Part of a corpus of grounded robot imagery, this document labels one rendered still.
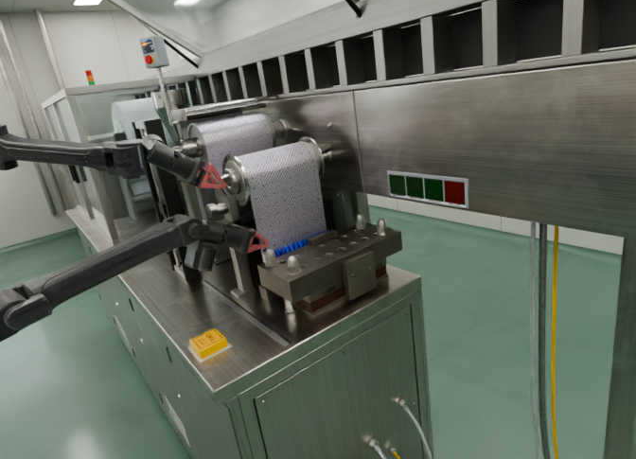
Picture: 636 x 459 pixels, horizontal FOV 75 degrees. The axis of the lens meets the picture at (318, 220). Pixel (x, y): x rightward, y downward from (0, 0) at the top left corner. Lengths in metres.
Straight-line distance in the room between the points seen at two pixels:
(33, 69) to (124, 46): 1.17
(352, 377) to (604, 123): 0.82
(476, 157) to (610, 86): 0.28
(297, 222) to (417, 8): 0.64
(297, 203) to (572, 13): 0.78
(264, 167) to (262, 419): 0.64
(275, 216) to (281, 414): 0.52
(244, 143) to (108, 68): 5.44
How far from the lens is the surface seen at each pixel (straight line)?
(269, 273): 1.10
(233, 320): 1.19
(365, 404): 1.29
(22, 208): 6.64
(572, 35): 0.89
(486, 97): 0.96
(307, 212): 1.25
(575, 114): 0.88
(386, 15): 1.13
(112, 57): 6.78
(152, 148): 1.08
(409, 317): 1.29
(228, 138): 1.37
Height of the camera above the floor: 1.47
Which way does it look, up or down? 18 degrees down
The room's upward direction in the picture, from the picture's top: 9 degrees counter-clockwise
